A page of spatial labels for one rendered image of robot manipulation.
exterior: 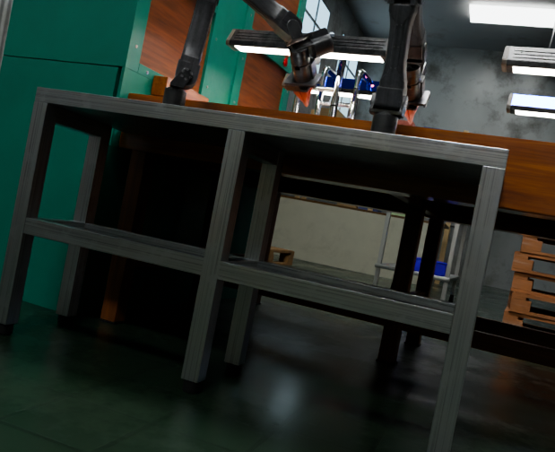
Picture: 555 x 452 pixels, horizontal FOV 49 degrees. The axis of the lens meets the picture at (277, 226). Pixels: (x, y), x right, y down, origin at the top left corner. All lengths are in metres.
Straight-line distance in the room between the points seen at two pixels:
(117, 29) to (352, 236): 5.71
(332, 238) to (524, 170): 6.03
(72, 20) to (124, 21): 0.22
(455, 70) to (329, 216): 5.07
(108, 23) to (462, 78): 9.96
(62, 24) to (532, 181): 1.61
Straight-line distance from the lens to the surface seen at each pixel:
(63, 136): 2.22
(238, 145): 1.43
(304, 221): 7.71
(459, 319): 1.30
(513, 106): 2.59
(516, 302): 4.39
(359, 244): 7.52
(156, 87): 2.23
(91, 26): 2.25
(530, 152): 1.69
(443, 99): 11.70
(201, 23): 1.79
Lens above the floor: 0.44
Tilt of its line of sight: 1 degrees down
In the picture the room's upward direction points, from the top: 11 degrees clockwise
